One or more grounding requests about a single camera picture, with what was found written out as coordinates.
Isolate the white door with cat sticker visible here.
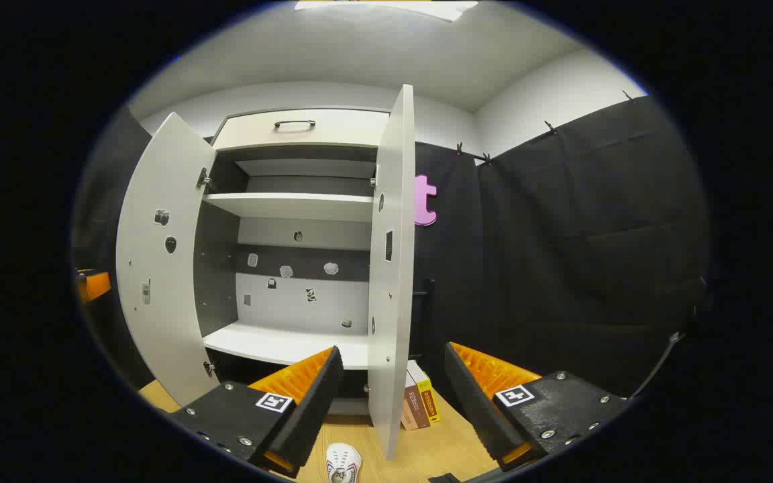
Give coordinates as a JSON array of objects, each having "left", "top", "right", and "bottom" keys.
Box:
[{"left": 366, "top": 84, "right": 416, "bottom": 462}]

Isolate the white and grey shoe cabinet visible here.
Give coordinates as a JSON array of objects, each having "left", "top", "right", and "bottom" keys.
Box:
[{"left": 195, "top": 107, "right": 391, "bottom": 417}]

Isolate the white cabinet drawer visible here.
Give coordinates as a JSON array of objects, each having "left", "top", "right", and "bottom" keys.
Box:
[{"left": 212, "top": 109, "right": 391, "bottom": 150}]

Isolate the white door with phone sticker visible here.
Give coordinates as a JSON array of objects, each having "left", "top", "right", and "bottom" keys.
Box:
[{"left": 116, "top": 112, "right": 219, "bottom": 408}]

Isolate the white cabinet shelf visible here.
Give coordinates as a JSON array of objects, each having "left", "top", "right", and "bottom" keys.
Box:
[{"left": 204, "top": 193, "right": 375, "bottom": 223}]

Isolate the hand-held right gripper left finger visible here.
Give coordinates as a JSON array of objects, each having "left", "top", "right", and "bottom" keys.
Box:
[{"left": 168, "top": 345, "right": 346, "bottom": 478}]

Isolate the yellow book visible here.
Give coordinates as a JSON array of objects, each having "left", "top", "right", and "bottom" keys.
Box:
[{"left": 408, "top": 360, "right": 441, "bottom": 424}]

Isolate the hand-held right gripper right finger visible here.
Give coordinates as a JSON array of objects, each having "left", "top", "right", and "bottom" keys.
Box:
[{"left": 444, "top": 341, "right": 631, "bottom": 472}]

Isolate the ceiling light panel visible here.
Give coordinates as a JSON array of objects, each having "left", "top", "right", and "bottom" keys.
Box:
[{"left": 294, "top": 0, "right": 479, "bottom": 23}]

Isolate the black backdrop cloth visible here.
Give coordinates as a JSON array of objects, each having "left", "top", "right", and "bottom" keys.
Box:
[{"left": 72, "top": 94, "right": 711, "bottom": 403}]

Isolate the white canvas shoe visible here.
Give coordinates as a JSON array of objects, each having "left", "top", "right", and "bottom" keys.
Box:
[{"left": 325, "top": 443, "right": 363, "bottom": 483}]

